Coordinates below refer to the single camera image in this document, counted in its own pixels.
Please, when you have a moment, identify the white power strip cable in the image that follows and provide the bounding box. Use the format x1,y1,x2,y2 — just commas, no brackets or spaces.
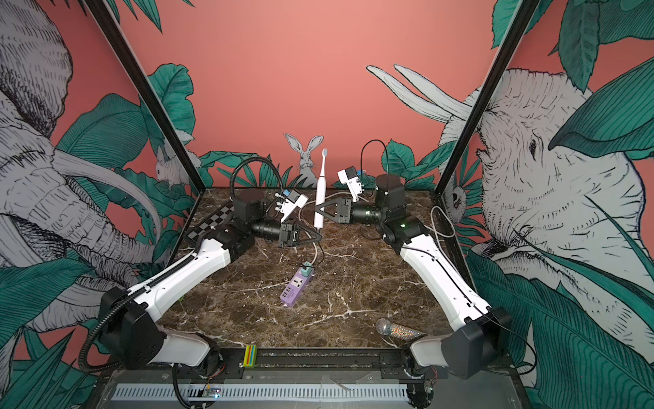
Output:
297,191,484,308

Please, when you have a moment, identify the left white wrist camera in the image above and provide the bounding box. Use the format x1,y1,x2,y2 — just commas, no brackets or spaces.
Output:
275,189,308,223

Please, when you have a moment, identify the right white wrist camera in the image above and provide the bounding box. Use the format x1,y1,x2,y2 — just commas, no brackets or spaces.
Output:
337,166,364,202

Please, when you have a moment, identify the silver glitter microphone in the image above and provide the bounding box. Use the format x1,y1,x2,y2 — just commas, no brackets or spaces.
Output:
376,318,425,342

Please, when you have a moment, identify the left black frame post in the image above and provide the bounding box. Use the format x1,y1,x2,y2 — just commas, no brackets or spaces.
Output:
84,0,206,194

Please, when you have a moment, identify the white ventilation grille strip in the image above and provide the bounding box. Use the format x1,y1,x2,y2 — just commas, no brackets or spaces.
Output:
110,383,409,402

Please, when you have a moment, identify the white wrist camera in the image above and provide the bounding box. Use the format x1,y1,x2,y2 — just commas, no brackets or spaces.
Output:
275,189,308,223
337,166,364,202

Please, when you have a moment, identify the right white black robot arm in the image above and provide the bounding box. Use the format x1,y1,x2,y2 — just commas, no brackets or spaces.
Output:
314,170,513,379

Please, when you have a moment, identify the black white checkerboard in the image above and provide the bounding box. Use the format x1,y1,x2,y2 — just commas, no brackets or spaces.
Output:
185,202,233,245

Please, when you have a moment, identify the purple power strip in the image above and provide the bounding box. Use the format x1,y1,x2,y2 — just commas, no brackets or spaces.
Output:
280,269,313,307

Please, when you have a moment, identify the teal charger plug adapter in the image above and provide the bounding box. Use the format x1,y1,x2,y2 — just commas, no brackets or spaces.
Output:
299,262,313,278

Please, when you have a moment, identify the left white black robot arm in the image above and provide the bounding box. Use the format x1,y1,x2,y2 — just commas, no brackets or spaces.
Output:
78,188,322,373

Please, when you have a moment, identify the rainbow striped block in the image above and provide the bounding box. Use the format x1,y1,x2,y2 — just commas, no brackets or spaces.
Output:
242,344,257,368

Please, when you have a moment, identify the right black frame post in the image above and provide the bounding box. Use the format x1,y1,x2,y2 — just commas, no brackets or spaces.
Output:
435,0,539,197

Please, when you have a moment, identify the black frame post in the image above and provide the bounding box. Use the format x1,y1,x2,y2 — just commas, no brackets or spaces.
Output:
435,0,539,197
84,0,206,194

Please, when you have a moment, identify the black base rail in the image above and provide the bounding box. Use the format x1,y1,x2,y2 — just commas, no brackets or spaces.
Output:
99,347,517,382

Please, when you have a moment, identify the white electric toothbrush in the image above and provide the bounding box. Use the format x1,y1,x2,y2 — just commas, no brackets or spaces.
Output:
313,148,328,230

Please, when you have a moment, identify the small green circuit board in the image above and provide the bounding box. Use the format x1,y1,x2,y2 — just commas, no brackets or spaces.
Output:
203,387,221,399

